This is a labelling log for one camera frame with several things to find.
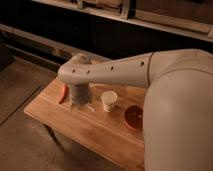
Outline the wooden table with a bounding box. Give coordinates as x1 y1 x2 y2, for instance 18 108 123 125
24 79 146 171

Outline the red ceramic bowl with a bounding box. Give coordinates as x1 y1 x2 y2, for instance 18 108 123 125
124 105 143 131

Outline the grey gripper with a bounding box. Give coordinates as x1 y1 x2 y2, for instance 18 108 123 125
68 84 95 112

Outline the wooden wall shelf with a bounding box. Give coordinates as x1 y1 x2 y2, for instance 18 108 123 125
33 0 213 43

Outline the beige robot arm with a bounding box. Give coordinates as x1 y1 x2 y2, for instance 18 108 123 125
58 49 213 171

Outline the white paper cup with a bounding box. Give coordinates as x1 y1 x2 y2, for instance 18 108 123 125
101 91 118 112

